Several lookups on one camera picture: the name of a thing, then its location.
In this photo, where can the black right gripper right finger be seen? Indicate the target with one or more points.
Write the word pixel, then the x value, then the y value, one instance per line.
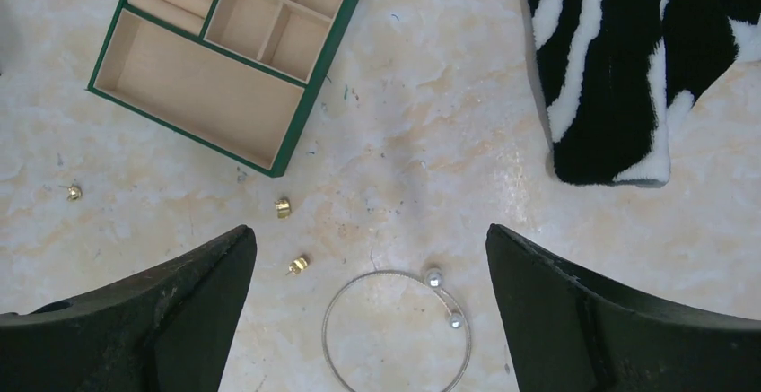
pixel 571 329

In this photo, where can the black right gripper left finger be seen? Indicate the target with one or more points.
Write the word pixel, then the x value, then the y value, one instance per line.
pixel 168 328

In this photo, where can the gold stud earring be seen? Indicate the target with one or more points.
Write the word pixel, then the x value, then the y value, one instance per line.
pixel 73 192

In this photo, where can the silver pearl bangle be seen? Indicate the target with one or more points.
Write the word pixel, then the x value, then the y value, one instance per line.
pixel 391 330

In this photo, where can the zebra print cloth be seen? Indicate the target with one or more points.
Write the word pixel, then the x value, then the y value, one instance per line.
pixel 617 76

